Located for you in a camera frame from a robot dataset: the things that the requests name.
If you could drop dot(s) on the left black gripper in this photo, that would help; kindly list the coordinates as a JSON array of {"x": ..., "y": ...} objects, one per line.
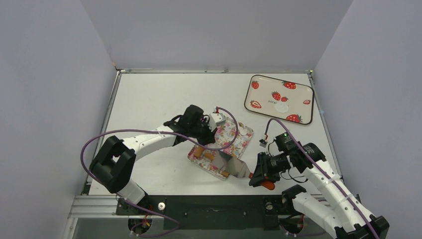
[{"x": 209, "y": 138}]

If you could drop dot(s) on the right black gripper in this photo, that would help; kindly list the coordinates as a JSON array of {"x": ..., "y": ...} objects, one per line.
[{"x": 262, "y": 169}]

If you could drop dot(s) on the floral pattern tray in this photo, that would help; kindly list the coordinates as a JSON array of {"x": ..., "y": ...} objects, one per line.
[{"x": 228, "y": 140}]

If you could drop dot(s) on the metal spatula wooden handle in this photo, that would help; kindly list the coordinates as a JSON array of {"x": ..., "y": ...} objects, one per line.
[{"x": 230, "y": 165}]

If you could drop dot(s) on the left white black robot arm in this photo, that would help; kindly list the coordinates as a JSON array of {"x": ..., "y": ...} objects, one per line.
[{"x": 114, "y": 163}]

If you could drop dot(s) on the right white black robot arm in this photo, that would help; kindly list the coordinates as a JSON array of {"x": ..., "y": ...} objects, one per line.
[{"x": 344, "y": 217}]

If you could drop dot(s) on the flat round dumpling wrapper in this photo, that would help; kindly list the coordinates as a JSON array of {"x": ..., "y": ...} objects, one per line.
[{"x": 282, "y": 107}]

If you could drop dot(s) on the strawberry pattern tray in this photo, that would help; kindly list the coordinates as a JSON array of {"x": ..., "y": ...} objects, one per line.
[{"x": 264, "y": 92}]

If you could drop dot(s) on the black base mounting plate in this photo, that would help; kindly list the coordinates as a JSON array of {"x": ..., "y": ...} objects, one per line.
[{"x": 223, "y": 212}]

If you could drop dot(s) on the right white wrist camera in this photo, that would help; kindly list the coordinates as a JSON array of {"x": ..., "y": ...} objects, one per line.
[{"x": 263, "y": 142}]

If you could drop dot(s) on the aluminium front rail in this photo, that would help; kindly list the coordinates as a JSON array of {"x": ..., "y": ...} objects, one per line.
[{"x": 106, "y": 206}]

